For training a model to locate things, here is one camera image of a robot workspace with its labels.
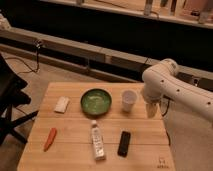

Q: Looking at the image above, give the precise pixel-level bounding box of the black floor cable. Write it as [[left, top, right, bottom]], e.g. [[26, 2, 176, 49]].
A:
[[3, 39, 44, 75]]

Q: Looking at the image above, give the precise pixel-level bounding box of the green ceramic bowl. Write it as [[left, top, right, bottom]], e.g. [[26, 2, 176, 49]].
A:
[[80, 88, 112, 116]]

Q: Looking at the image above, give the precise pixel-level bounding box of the white rectangular sponge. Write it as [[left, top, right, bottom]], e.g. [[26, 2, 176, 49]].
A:
[[54, 97, 70, 113]]

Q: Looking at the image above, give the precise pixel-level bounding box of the orange carrot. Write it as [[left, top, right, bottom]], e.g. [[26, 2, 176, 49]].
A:
[[43, 128, 57, 152]]

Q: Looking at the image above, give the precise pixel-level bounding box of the black remote control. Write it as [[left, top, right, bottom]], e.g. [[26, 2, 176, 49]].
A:
[[117, 131, 131, 157]]

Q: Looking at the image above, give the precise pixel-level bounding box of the black office chair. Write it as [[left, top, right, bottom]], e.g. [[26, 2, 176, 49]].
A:
[[0, 54, 38, 145]]

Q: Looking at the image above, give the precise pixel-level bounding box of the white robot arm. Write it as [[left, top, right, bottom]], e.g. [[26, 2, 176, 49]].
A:
[[142, 58, 213, 122]]

